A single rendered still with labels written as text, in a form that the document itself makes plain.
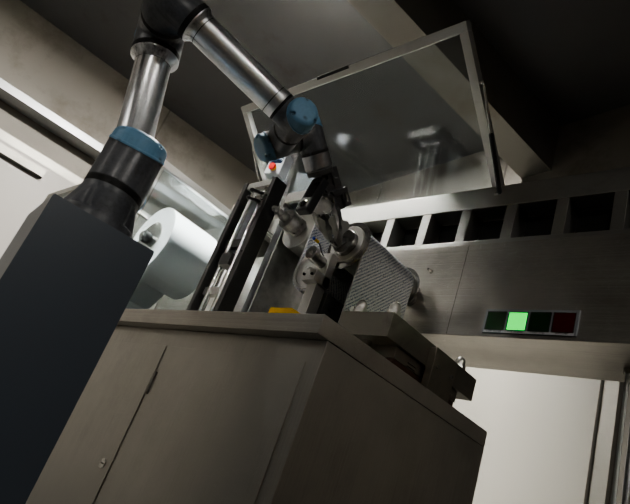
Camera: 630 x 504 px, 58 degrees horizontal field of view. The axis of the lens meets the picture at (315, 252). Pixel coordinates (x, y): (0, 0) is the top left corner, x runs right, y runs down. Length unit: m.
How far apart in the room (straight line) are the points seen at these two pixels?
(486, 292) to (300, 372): 0.76
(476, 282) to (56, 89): 3.80
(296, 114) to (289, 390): 0.62
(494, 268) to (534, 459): 1.28
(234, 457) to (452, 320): 0.82
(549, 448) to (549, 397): 0.23
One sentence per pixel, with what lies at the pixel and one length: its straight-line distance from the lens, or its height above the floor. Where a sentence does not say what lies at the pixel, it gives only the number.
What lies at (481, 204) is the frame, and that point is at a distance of 1.88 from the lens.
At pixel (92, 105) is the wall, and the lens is 4.90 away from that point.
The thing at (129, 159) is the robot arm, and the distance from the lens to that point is 1.18.
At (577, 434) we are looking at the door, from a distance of 2.75.
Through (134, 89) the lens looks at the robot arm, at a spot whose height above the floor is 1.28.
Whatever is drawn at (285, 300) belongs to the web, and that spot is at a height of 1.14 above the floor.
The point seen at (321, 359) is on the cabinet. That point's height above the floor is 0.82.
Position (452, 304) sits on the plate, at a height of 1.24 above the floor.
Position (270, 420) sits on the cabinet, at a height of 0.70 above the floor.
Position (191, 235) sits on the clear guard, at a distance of 2.42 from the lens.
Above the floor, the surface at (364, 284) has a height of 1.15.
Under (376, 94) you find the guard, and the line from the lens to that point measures 2.11.
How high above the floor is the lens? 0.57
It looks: 23 degrees up
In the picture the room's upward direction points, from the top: 21 degrees clockwise
